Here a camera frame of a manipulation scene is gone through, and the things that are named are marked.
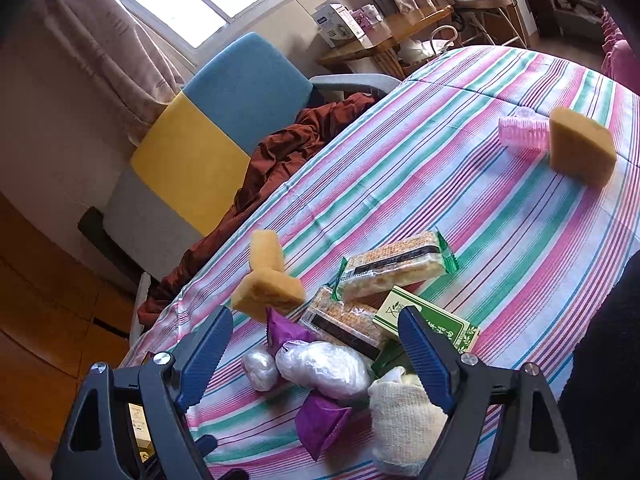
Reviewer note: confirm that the pink plastic cup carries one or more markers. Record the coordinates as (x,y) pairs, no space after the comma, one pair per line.
(522,132)

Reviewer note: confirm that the green-edged cracker packet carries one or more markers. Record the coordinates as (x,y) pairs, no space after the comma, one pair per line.
(395,265)
(345,322)

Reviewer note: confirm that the purple snack packet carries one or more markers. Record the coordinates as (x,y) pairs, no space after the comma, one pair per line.
(287,332)
(320,422)

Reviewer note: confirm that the striped table cloth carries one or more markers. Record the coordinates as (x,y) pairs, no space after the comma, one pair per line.
(450,185)

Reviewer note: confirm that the green and white box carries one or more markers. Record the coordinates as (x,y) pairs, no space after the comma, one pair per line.
(445,322)

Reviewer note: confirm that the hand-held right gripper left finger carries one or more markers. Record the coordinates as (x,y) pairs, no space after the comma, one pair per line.
(205,360)

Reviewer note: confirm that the pink fabric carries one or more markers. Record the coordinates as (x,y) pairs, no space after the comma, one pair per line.
(622,55)

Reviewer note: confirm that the maroon cloth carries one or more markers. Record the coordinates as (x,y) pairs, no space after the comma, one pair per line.
(280,160)

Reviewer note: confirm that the pink small packages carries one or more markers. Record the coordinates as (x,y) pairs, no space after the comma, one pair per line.
(367,17)

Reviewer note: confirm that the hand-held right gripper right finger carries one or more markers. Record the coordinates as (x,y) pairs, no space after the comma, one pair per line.
(425,355)

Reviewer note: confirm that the small plastic-wrapped white ball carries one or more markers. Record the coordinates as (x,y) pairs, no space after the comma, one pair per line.
(260,367)

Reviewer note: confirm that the yellow sponge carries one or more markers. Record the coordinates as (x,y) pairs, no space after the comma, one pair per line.
(267,297)
(267,252)
(582,147)

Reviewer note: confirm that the person's black clothing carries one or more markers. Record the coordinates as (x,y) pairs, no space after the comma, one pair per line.
(605,370)

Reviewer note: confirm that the cream knitted cloth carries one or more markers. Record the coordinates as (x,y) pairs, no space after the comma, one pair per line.
(400,425)

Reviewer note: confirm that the white and blue carton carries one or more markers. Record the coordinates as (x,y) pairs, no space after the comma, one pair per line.
(335,22)

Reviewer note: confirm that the large plastic-wrapped white bundle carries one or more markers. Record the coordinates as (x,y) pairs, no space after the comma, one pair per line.
(322,367)

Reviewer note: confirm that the blue yellow grey chair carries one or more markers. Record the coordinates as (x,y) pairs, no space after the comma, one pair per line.
(200,145)

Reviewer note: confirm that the wooden side table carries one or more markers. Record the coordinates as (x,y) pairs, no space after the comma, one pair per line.
(395,27)

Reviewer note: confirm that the folding desk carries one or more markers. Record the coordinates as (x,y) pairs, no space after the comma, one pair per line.
(487,2)

